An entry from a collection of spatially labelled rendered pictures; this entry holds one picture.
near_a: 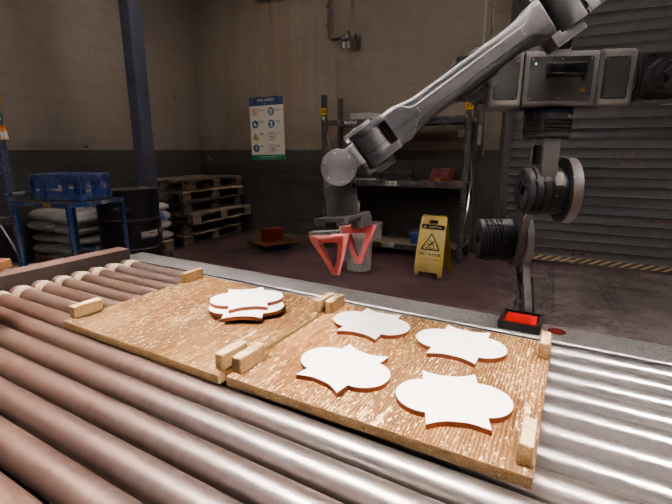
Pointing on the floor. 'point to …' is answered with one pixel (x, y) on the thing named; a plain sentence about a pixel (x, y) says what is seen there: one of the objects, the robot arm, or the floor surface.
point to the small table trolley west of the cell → (66, 217)
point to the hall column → (138, 91)
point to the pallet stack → (201, 206)
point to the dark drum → (107, 215)
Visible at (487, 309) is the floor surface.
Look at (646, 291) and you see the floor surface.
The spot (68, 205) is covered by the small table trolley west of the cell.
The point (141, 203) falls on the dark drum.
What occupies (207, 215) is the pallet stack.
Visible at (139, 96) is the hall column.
